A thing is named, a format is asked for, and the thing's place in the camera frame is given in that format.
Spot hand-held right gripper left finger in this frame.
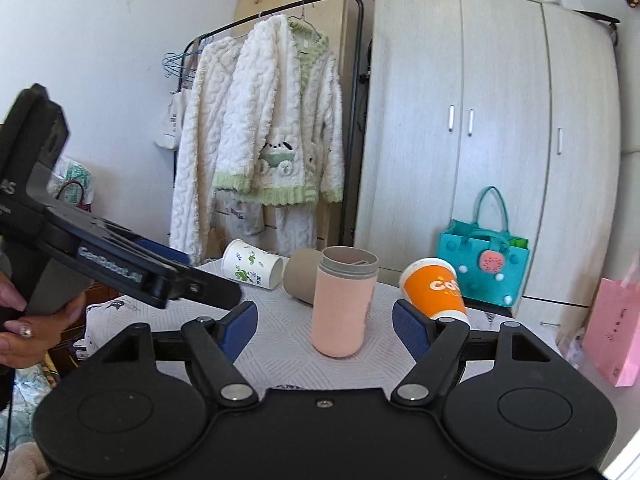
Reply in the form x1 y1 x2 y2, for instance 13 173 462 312
97 301 260 408

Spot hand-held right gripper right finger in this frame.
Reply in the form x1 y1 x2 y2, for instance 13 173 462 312
391 300 554 408

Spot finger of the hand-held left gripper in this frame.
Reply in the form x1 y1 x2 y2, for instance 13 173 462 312
169 264 244 311
137 238 192 267

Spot white green-print paper cup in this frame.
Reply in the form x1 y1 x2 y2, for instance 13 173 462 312
221 238 285 291

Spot orange paper cup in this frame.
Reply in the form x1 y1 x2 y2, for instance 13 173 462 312
398 257 471 329

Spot taupe cup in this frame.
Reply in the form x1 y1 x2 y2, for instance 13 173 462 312
283 248 324 306

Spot pink cup with grey rim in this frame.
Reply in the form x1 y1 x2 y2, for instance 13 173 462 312
310 246 380 359

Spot person's left hand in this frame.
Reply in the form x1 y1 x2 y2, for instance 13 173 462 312
0 280 89 372

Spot white patterned tablecloth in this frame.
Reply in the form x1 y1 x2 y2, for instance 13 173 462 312
85 255 516 394

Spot green white patterned bag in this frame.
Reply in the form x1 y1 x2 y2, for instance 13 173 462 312
46 155 94 212

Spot teal tote bag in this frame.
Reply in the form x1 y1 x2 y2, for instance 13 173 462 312
438 186 531 309

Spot white fluffy robe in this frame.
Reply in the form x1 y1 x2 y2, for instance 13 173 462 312
169 35 241 265

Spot white fluffy pants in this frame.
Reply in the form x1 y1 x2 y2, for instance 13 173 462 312
274 204 319 257

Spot white canvas tote bag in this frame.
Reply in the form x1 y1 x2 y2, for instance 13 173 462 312
153 89 189 150

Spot printed blanket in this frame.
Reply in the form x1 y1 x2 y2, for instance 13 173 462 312
7 360 68 443

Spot white green-trim fluffy jacket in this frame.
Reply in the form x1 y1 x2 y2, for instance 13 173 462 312
213 14 346 209

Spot white three-door wardrobe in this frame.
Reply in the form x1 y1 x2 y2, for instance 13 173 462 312
352 0 624 335

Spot pink paper bag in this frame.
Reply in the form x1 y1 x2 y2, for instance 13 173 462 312
581 264 640 387

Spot black clothes rack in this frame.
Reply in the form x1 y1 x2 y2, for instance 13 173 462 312
181 0 367 248

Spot blue wire hangers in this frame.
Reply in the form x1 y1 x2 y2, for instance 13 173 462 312
162 51 200 82

